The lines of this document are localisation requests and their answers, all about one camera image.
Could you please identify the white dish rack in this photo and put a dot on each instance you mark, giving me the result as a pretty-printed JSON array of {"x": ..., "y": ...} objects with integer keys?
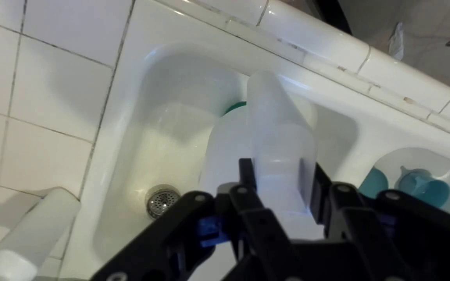
[{"x": 26, "y": 235}]

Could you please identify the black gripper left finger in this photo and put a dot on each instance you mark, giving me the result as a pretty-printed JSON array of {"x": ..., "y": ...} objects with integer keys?
[{"x": 193, "y": 239}]

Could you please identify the white double kitchen sink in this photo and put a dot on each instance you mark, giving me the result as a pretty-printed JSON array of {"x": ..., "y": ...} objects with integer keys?
[{"x": 171, "y": 104}]

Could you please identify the metal sink strainer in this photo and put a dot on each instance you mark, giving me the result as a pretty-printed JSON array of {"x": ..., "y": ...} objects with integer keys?
[{"x": 160, "y": 200}]

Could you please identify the teal plastic cup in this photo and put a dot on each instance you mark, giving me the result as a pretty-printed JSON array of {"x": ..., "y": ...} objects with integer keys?
[{"x": 425, "y": 186}]

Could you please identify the teal plastic bowl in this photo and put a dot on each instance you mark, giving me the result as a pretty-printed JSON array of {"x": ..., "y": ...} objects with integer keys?
[{"x": 373, "y": 182}]

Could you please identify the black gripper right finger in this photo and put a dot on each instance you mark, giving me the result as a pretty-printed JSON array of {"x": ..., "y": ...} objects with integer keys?
[{"x": 401, "y": 239}]

